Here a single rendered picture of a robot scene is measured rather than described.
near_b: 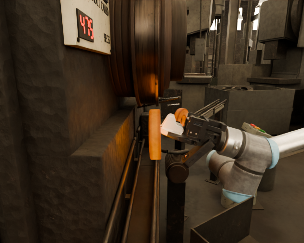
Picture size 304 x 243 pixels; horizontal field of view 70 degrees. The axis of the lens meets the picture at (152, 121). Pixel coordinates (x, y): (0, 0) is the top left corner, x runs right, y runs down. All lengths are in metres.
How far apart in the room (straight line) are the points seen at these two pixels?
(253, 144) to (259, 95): 2.51
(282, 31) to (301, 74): 0.86
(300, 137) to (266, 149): 0.30
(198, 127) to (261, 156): 0.20
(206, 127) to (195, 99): 2.87
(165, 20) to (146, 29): 0.08
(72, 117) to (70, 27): 0.15
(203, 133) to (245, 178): 0.19
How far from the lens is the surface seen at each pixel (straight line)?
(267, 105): 3.28
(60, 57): 0.39
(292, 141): 0.97
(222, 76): 5.39
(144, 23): 0.62
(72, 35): 0.40
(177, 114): 1.29
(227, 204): 1.80
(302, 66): 4.64
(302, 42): 4.14
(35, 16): 0.41
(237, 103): 3.00
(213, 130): 0.66
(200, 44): 3.26
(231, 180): 0.74
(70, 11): 0.40
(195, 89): 3.48
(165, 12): 0.69
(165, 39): 0.67
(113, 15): 0.67
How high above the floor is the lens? 1.02
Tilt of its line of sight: 14 degrees down
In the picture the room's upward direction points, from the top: straight up
